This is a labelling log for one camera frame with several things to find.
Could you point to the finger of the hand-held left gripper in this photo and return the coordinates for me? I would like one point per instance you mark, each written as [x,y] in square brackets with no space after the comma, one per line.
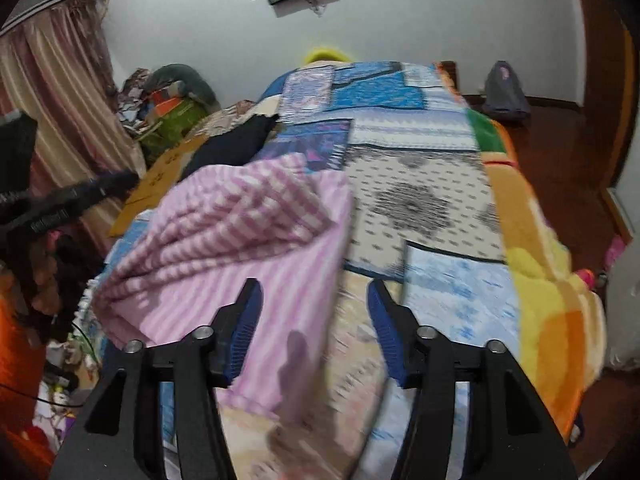
[112,183]

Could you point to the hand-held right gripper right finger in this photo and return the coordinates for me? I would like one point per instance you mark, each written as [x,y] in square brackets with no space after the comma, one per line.
[387,330]

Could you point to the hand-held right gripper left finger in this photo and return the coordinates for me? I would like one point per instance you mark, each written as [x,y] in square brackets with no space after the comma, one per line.
[245,330]

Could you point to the pink white striped towel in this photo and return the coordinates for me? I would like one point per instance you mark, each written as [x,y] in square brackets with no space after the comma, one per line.
[225,240]

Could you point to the person's left hand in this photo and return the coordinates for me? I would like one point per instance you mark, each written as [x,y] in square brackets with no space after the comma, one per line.
[45,275]

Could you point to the wooden lap board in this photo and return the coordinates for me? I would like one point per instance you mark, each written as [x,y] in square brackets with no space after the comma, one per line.
[160,170]

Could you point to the striped pink curtain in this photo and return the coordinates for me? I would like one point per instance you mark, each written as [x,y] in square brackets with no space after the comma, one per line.
[60,110]

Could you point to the pile of boxes and clothes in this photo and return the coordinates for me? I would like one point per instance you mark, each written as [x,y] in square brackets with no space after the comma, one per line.
[140,100]

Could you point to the dark cloth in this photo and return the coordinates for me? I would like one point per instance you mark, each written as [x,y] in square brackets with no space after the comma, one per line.
[70,280]

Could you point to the black cloth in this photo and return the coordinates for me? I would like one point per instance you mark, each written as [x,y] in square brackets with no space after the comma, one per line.
[235,145]

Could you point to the orange striped printed sheet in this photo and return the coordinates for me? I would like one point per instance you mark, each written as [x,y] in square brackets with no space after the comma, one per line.
[225,117]

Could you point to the grey plush pillow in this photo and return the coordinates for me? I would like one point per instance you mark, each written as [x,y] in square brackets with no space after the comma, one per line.
[185,75]

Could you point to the blue patchwork quilt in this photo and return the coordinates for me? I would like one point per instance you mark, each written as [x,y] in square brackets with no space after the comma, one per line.
[415,200]

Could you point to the orange yellow fleece blanket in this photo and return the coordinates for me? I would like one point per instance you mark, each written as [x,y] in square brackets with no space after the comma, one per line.
[545,285]

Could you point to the white sack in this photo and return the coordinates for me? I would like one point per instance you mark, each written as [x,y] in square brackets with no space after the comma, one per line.
[625,310]

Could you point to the yellow fuzzy hoop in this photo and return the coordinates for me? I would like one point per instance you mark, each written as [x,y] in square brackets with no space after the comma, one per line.
[325,54]

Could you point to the grey backpack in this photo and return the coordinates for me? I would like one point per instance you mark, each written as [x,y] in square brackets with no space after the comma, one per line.
[505,92]

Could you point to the brown wooden door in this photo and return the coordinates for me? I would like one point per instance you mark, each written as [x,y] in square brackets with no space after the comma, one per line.
[600,85]

